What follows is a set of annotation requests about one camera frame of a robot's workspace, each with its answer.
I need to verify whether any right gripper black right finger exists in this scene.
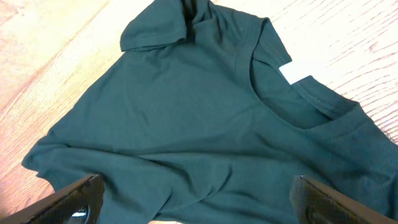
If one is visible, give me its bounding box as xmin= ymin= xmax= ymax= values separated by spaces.
xmin=289 ymin=175 xmax=397 ymax=224

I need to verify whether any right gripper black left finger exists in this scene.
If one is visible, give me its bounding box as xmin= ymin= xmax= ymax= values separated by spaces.
xmin=1 ymin=174 xmax=104 ymax=224

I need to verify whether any black t-shirt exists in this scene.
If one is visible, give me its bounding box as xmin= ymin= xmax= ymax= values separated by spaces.
xmin=22 ymin=0 xmax=397 ymax=223

